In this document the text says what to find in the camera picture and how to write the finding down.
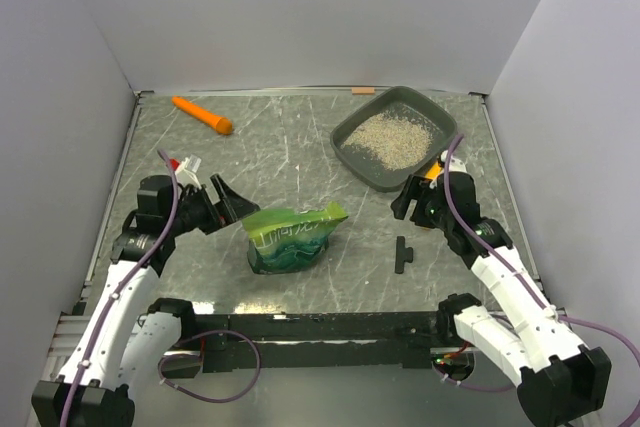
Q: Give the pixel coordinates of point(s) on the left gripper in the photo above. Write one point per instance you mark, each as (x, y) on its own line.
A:
(231, 207)

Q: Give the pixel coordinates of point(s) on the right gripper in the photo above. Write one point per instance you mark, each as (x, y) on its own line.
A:
(416, 188)

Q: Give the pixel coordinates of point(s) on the yellow plastic scoop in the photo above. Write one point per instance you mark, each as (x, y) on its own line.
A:
(434, 171)

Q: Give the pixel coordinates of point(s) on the green litter bag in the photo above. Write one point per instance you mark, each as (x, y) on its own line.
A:
(284, 241)

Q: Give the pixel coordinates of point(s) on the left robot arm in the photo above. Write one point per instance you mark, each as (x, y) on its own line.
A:
(127, 336)

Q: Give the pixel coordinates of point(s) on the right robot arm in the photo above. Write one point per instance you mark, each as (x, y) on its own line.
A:
(557, 377)

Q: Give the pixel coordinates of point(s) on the litter granules pile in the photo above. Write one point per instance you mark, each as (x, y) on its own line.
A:
(397, 143)

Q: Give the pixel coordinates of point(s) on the grey litter box tray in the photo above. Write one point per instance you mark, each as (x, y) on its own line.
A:
(401, 102)

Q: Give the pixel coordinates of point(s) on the black T-shaped part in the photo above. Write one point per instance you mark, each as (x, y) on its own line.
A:
(403, 254)

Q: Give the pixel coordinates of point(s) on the orange carrot toy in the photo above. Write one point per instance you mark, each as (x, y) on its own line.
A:
(220, 124)

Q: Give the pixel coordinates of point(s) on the black base bar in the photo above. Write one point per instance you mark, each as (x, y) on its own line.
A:
(226, 342)

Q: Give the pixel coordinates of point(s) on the brown tape piece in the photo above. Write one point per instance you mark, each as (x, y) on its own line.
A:
(363, 91)

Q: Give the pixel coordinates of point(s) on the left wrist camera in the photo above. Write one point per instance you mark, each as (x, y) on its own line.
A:
(186, 170)

